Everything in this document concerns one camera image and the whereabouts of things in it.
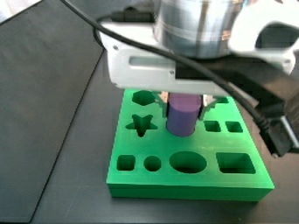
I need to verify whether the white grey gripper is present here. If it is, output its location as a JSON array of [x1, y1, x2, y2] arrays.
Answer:
[[99, 22, 297, 120]]

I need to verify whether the purple cylinder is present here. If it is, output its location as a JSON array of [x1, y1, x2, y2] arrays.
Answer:
[[166, 93, 202, 137]]

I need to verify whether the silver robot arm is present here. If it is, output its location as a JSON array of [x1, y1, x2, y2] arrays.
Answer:
[[100, 0, 299, 119]]

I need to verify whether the green shape sorting board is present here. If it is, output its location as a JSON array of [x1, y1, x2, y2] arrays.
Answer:
[[107, 89, 275, 201]]

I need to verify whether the black cable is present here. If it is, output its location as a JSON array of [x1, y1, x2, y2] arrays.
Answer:
[[59, 0, 270, 130]]

